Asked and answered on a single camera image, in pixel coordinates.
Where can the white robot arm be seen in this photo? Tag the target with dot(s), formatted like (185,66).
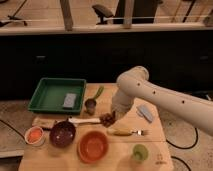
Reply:
(134,83)

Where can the dark purple bowl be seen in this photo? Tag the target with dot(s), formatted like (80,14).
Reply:
(62,134)

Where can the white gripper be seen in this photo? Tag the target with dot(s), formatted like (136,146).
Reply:
(121,104)

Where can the red orange bowl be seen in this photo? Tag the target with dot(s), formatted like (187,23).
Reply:
(92,147)

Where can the dark red grape bunch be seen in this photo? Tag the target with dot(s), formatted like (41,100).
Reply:
(107,119)

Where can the small white cup orange inside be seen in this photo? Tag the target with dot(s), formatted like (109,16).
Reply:
(34,136)

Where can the green handled metal measuring cup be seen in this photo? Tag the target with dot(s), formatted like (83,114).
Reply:
(91,103)

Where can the tan bread piece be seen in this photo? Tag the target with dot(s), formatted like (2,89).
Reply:
(44,123)

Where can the black office chair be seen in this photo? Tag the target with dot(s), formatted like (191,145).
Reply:
(102,12)

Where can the green plastic tray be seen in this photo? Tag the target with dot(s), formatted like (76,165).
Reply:
(50,94)

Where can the wooden handled fork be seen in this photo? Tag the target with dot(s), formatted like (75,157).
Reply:
(127,133)

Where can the white handled knife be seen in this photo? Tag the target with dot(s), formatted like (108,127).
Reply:
(84,121)

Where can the grey sponge block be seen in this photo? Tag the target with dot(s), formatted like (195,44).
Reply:
(69,100)

